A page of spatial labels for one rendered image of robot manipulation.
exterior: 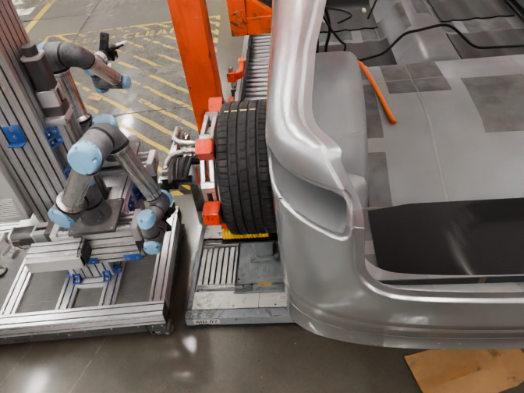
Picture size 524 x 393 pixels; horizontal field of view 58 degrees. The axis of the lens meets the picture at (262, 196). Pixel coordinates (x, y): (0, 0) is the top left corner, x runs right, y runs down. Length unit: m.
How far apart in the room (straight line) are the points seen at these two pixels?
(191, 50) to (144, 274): 1.29
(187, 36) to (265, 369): 1.77
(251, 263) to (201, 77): 1.07
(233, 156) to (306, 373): 1.20
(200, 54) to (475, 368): 2.11
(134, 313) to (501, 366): 1.89
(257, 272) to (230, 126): 0.94
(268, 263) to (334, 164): 1.63
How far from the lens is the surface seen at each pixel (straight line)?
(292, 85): 1.28
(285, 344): 2.66
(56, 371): 2.95
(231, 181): 2.02
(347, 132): 1.90
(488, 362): 2.71
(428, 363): 2.64
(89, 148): 1.80
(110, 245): 2.41
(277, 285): 2.68
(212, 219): 2.09
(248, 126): 2.08
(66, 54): 2.45
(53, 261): 2.40
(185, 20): 2.52
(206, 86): 2.66
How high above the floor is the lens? 2.28
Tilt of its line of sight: 41 degrees down
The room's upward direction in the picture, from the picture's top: 8 degrees counter-clockwise
